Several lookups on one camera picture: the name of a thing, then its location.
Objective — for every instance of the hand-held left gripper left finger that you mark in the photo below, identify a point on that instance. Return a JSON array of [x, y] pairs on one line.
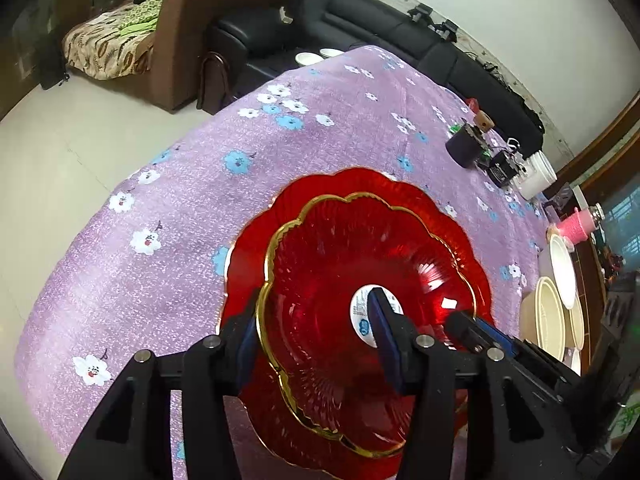
[[247, 355]]

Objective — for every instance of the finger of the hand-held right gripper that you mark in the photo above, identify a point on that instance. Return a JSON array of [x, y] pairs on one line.
[[465, 329]]

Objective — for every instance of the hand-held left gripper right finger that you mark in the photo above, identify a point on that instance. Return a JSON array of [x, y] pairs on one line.
[[385, 340]]

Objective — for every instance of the cream plastic bowl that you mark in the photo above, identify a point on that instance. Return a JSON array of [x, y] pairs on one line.
[[578, 322], [547, 310]]

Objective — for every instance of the small red glass plate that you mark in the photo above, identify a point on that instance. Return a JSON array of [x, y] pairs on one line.
[[325, 285]]

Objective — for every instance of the large red glass plate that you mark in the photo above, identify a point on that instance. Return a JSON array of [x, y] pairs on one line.
[[247, 255]]

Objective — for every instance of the white bowl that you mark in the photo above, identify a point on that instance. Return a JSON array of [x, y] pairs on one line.
[[562, 270], [575, 362]]

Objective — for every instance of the white bowls on sofa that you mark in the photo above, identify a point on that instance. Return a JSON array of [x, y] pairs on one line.
[[307, 58]]

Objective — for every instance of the green plant leaves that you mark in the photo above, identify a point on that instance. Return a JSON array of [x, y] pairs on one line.
[[625, 420]]

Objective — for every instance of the pink knit sleeve bottle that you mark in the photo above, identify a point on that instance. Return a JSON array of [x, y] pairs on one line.
[[575, 225]]

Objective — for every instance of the black slotted spatula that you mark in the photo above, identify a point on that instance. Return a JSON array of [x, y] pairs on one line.
[[560, 202]]

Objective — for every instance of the black electronic device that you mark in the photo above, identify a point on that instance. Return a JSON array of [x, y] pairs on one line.
[[502, 169]]

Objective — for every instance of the white plastic jar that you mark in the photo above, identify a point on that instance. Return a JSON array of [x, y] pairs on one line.
[[537, 174]]

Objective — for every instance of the window with grille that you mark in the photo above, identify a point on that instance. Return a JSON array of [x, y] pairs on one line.
[[622, 220]]

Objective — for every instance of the black round jar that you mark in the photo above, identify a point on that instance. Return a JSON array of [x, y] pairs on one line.
[[462, 150]]

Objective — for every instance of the green packet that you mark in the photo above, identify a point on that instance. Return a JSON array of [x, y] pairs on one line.
[[456, 128]]

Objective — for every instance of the wooden stopper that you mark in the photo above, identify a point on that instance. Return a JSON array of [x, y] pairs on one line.
[[482, 121]]

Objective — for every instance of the purple floral tablecloth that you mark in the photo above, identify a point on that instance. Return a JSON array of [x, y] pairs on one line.
[[200, 135]]

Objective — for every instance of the brown leather bag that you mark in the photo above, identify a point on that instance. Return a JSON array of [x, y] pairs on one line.
[[215, 82]]

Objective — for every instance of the white plate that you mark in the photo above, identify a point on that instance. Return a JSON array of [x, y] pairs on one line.
[[331, 52]]

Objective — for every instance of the black leather sofa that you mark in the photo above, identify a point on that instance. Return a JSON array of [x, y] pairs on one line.
[[360, 15]]

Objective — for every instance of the leaf patterned blanket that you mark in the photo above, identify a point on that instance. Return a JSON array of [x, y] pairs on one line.
[[100, 45]]

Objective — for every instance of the black floor bag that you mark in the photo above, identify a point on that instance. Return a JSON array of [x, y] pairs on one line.
[[52, 67]]

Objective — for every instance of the green patterned cloth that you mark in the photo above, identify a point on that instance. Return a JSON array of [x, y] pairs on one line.
[[142, 17]]

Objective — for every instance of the brown armchair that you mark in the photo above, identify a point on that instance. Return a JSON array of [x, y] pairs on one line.
[[200, 0]]

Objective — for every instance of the wooden door frame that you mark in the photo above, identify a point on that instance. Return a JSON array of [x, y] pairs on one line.
[[600, 145]]

